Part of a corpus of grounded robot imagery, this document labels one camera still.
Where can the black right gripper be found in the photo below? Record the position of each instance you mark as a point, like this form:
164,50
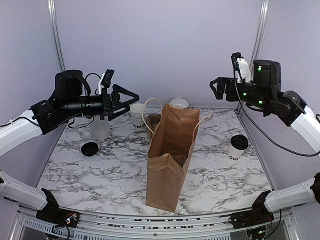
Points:
231,96

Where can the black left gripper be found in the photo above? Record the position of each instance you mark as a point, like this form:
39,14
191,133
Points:
116,103

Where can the brown paper bag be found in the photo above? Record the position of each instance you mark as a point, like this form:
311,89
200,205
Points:
169,155

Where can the white paper coffee cup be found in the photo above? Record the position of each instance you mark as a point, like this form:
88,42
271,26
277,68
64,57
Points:
234,154

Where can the brown cardboard cup carrier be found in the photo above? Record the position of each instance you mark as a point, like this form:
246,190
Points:
180,159

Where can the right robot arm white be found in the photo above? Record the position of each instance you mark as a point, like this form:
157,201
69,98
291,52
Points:
299,117

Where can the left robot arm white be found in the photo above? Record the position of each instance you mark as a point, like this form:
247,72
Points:
22,129

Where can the white ribbed canister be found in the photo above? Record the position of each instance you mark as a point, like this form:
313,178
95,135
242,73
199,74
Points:
100,129

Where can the orange white bowl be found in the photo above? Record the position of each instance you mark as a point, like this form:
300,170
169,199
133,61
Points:
179,102

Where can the black lid stack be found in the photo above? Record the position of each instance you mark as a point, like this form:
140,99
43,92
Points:
89,149

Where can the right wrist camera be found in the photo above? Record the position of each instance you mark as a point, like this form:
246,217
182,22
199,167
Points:
241,66

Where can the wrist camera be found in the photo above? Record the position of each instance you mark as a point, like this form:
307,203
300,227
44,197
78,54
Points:
105,81
241,66

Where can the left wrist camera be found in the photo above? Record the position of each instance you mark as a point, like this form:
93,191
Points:
105,81

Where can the aluminium frame post right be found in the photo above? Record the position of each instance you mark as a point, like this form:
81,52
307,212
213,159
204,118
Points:
261,28

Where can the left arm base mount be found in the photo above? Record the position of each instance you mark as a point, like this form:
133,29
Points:
52,213

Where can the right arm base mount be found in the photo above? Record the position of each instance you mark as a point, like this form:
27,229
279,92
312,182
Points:
256,216

